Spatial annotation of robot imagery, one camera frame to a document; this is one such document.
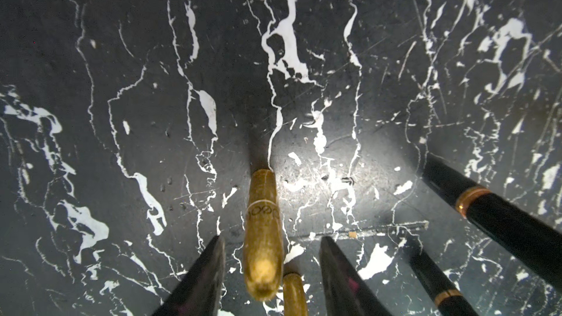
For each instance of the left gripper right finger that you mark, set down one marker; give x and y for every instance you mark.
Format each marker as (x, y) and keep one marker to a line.
(346, 293)

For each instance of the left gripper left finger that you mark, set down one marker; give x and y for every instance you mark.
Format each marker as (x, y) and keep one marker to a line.
(200, 291)

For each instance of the gold lipstick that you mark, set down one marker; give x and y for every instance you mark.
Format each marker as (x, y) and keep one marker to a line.
(445, 295)
(263, 250)
(535, 244)
(294, 297)

